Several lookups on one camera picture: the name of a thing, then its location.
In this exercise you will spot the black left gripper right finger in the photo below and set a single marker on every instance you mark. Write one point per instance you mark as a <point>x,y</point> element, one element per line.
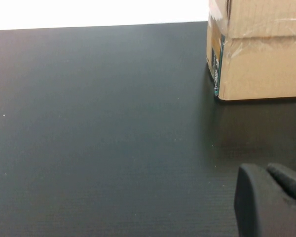
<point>291,182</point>

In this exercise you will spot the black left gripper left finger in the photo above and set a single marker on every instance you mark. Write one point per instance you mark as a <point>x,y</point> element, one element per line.
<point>256,205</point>

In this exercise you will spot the brown cardboard box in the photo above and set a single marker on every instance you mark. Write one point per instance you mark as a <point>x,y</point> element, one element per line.
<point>261,61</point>

